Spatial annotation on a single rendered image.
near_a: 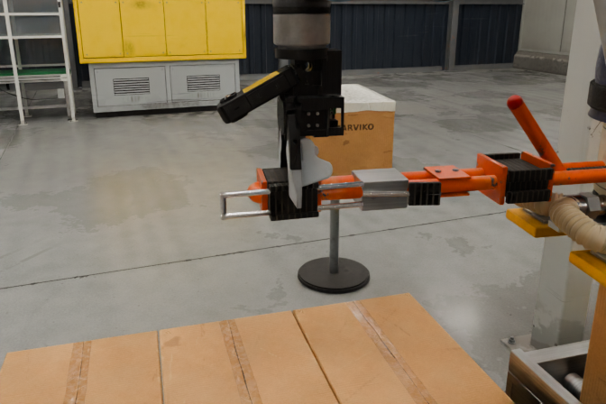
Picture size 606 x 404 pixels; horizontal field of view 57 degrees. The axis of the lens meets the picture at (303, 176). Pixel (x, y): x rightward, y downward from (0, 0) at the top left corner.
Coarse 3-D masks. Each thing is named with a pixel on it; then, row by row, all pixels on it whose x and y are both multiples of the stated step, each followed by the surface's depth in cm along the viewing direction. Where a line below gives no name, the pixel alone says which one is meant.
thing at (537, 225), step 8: (512, 208) 104; (520, 208) 104; (512, 216) 102; (520, 216) 101; (528, 216) 100; (536, 216) 99; (544, 216) 99; (520, 224) 100; (528, 224) 98; (536, 224) 97; (544, 224) 97; (528, 232) 97; (536, 232) 96; (544, 232) 96; (552, 232) 96
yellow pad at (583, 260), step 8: (576, 256) 85; (584, 256) 85; (592, 256) 85; (600, 256) 84; (576, 264) 85; (584, 264) 83; (592, 264) 82; (600, 264) 82; (592, 272) 82; (600, 272) 80; (600, 280) 80
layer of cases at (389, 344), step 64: (256, 320) 167; (320, 320) 167; (384, 320) 167; (0, 384) 139; (64, 384) 139; (128, 384) 139; (192, 384) 139; (256, 384) 139; (320, 384) 139; (384, 384) 139; (448, 384) 139
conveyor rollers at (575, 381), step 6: (570, 378) 141; (576, 378) 140; (582, 378) 141; (564, 384) 142; (570, 384) 140; (576, 384) 139; (582, 384) 138; (570, 390) 140; (576, 390) 138; (576, 396) 138
